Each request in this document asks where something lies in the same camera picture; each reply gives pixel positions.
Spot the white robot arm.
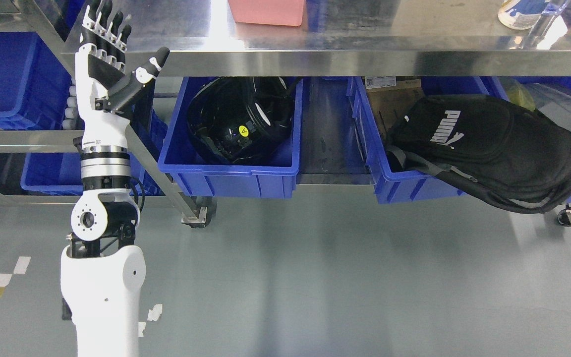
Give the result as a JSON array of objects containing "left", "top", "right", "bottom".
[{"left": 60, "top": 0, "right": 170, "bottom": 357}]

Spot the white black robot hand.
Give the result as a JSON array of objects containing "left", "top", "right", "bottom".
[{"left": 74, "top": 0, "right": 170, "bottom": 151}]

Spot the white blue bottle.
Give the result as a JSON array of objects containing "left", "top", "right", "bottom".
[{"left": 498, "top": 0, "right": 549, "bottom": 30}]

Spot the blue bin with helmet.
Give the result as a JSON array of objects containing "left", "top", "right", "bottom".
[{"left": 157, "top": 77, "right": 303, "bottom": 199}]

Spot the black helmet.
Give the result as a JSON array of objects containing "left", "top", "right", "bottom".
[{"left": 186, "top": 76, "right": 299, "bottom": 165}]

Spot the blue bin with backpack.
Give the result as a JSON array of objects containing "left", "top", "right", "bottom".
[{"left": 347, "top": 76, "right": 571, "bottom": 205}]

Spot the blue bin lower left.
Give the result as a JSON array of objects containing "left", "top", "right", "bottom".
[{"left": 20, "top": 112, "right": 168, "bottom": 196}]

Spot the blue bin far left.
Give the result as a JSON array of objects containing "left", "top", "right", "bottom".
[{"left": 0, "top": 32, "right": 71, "bottom": 130}]

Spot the black Puma backpack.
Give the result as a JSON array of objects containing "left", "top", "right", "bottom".
[{"left": 387, "top": 94, "right": 571, "bottom": 213}]

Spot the pink storage box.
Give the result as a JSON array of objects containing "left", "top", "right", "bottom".
[{"left": 228, "top": 0, "right": 306, "bottom": 27}]

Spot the stainless steel table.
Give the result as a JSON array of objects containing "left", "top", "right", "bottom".
[{"left": 18, "top": 0, "right": 571, "bottom": 229}]

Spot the cardboard piece in bin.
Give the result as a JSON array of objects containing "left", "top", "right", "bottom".
[{"left": 362, "top": 75, "right": 424, "bottom": 141}]

